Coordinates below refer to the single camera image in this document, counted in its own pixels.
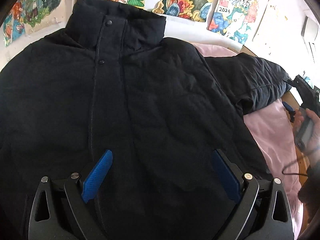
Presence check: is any black puffer jacket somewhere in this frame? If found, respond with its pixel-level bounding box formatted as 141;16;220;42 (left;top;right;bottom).
1;0;289;239

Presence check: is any person's right hand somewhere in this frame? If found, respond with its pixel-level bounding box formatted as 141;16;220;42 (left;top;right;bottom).
294;107;319;155

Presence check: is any pink bed sheet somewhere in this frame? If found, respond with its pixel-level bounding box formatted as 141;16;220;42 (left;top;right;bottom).
194;43;304;238

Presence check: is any white air conditioner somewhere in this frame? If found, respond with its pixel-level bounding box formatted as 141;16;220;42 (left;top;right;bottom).
301;16;319;63

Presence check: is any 2024 calendar painting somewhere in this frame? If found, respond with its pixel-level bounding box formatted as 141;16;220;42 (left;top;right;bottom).
208;0;268;45

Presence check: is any anime girl painting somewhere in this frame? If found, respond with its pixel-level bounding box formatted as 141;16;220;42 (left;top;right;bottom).
2;0;68;48

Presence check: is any black cable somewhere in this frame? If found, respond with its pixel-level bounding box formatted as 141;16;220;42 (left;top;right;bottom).
281;152;311;177

